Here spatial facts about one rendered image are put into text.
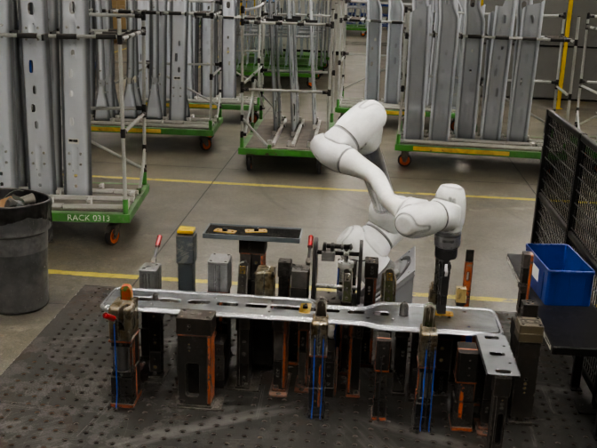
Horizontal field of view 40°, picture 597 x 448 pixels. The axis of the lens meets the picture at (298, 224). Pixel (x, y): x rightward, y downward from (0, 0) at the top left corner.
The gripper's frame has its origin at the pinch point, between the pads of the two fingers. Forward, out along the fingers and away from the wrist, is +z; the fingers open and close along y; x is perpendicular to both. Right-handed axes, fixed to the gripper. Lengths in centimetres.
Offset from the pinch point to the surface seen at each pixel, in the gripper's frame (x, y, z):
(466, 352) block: 6.7, 22.7, 7.4
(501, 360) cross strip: 16.1, 31.1, 5.4
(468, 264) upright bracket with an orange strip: 10.0, -14.8, -9.2
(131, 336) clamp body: -102, 23, 9
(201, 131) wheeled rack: -221, -695, 78
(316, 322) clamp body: -41.5, 21.2, 0.8
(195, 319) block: -81, 21, 3
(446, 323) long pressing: 1.6, 5.0, 5.3
